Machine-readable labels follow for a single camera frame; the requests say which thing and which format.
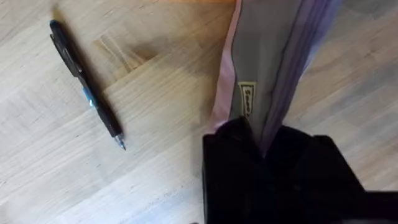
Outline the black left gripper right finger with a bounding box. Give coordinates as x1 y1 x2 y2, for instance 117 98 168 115
264 124 368 224

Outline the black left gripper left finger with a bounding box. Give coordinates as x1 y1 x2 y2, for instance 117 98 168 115
201 116 269 224

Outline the grey and pink zip bag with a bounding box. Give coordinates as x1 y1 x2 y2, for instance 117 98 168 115
206 0 343 156

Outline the black pen with blue band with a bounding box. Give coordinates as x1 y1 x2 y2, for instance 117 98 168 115
49 19 127 151

